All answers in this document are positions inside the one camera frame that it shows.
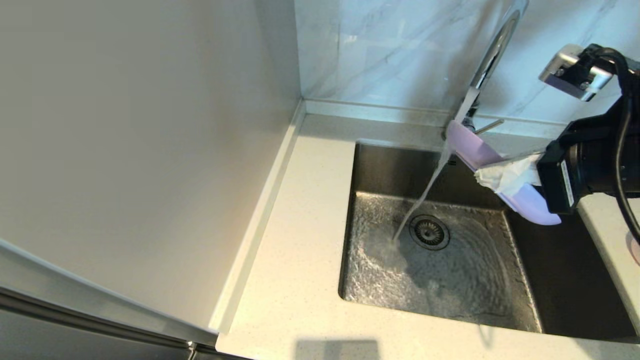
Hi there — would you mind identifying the purple plastic plate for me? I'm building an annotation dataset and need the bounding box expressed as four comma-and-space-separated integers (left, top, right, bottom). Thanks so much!
446, 119, 563, 227

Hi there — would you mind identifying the chrome gooseneck faucet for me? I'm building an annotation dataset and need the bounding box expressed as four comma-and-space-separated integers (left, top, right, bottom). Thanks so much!
442, 0, 530, 146

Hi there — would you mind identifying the stainless steel sink basin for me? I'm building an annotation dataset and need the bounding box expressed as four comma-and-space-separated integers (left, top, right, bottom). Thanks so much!
337, 141, 640, 343

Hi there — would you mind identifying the round metal drain strainer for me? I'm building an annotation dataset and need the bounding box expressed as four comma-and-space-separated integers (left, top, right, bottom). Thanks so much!
410, 215, 451, 251

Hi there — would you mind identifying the tall fridge with grey front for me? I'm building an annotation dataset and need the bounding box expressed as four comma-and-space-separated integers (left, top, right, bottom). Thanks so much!
0, 0, 306, 360

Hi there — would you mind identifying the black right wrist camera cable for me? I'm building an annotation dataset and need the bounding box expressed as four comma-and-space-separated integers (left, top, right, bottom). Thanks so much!
585, 44, 640, 246

